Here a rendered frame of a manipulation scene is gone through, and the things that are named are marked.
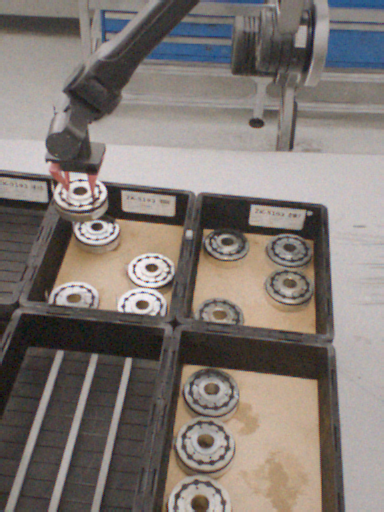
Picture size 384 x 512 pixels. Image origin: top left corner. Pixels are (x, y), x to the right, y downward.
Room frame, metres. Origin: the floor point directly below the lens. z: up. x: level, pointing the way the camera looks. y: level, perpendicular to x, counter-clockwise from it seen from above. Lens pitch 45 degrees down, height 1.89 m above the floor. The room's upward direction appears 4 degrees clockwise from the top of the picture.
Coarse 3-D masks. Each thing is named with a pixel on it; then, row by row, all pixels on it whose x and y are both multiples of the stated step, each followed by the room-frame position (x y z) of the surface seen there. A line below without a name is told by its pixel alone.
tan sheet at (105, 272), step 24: (72, 240) 1.11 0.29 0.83; (120, 240) 1.12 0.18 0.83; (144, 240) 1.13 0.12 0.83; (168, 240) 1.14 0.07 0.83; (72, 264) 1.04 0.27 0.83; (96, 264) 1.04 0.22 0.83; (120, 264) 1.05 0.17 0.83; (96, 288) 0.97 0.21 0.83; (120, 288) 0.97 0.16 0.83; (168, 312) 0.91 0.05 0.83
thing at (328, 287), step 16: (208, 192) 1.20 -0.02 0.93; (320, 208) 1.17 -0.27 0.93; (192, 224) 1.08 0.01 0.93; (192, 240) 1.03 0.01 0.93; (192, 256) 0.99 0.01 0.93; (176, 320) 0.81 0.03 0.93; (192, 320) 0.81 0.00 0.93; (288, 336) 0.79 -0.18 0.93; (304, 336) 0.79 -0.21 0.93; (320, 336) 0.80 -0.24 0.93
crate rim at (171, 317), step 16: (160, 192) 1.19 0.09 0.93; (176, 192) 1.19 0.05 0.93; (192, 192) 1.19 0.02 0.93; (192, 208) 1.14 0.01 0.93; (48, 240) 1.00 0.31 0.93; (32, 272) 0.91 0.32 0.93; (176, 272) 0.94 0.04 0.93; (176, 288) 0.90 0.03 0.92; (32, 304) 0.83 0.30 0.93; (48, 304) 0.83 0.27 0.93; (176, 304) 0.85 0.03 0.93; (160, 320) 0.81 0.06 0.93
